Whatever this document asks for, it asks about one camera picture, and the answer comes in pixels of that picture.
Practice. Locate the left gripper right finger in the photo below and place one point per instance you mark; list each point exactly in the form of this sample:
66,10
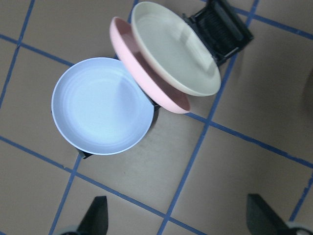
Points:
261,219

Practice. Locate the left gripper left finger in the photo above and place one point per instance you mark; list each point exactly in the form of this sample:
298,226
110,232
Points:
95,221

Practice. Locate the blue plate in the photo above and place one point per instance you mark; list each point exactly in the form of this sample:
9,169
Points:
98,107

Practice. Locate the pink plate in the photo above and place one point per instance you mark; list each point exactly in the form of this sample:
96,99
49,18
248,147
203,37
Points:
157,89

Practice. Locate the black plate rack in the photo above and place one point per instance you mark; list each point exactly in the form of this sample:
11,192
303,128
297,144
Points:
220,30

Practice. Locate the cream plate in rack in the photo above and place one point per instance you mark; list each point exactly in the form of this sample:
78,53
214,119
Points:
173,50

